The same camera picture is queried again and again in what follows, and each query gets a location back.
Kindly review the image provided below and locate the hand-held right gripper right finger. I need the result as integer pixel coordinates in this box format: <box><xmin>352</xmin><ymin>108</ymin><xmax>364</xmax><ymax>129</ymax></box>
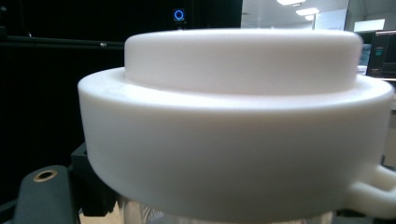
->
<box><xmin>332</xmin><ymin>208</ymin><xmax>396</xmax><ymax>224</ymax></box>

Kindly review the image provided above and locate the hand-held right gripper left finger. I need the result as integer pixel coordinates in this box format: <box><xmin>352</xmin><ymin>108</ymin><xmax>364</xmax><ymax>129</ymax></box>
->
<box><xmin>13</xmin><ymin>142</ymin><xmax>120</xmax><ymax>224</ymax></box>

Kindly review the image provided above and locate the dark computer monitor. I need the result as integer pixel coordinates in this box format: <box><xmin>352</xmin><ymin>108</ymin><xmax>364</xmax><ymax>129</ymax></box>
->
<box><xmin>365</xmin><ymin>29</ymin><xmax>396</xmax><ymax>79</ymax></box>

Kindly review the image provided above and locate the ceiling light panel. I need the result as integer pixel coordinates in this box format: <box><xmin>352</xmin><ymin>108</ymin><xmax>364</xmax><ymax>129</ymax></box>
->
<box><xmin>276</xmin><ymin>0</ymin><xmax>306</xmax><ymax>7</ymax></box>
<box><xmin>294</xmin><ymin>7</ymin><xmax>320</xmax><ymax>17</ymax></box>

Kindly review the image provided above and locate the blue ring light device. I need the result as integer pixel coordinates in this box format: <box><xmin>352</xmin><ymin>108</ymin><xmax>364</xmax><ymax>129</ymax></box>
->
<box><xmin>172</xmin><ymin>7</ymin><xmax>186</xmax><ymax>22</ymax></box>

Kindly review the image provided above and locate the black horizontal bar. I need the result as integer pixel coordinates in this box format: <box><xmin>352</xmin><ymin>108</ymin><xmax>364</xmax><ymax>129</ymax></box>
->
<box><xmin>0</xmin><ymin>35</ymin><xmax>126</xmax><ymax>50</ymax></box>

